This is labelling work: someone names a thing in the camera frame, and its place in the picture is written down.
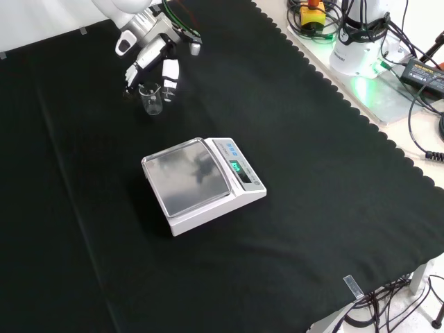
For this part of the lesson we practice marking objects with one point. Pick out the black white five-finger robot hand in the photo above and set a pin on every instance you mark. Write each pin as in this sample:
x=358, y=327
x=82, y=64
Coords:
x=154, y=52

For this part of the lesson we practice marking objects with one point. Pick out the small clear glass beaker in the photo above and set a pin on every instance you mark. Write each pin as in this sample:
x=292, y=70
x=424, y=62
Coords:
x=152, y=104

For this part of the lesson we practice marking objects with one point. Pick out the white electronic balance steel pan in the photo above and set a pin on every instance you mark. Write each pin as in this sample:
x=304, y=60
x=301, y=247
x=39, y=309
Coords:
x=190, y=180

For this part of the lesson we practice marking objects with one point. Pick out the yellow stop button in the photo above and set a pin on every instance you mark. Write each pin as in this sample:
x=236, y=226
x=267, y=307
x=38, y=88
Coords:
x=312, y=14

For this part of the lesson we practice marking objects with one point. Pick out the black bench cloth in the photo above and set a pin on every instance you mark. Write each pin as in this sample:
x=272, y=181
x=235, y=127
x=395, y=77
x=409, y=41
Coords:
x=312, y=243

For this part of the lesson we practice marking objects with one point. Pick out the black power adapter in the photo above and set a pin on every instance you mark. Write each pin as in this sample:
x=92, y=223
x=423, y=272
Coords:
x=423, y=73

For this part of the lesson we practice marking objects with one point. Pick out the black tripod leg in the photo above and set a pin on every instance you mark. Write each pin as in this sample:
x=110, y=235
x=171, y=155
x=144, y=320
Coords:
x=431, y=46

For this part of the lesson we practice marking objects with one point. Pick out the white table leg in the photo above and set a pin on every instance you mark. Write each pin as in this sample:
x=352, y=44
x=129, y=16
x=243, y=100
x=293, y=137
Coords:
x=420, y=277

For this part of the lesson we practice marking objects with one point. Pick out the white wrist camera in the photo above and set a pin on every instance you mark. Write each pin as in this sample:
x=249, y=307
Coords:
x=125, y=43

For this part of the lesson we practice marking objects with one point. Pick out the grey metal base plate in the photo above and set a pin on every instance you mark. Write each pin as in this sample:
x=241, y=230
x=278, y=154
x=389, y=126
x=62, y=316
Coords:
x=385, y=100

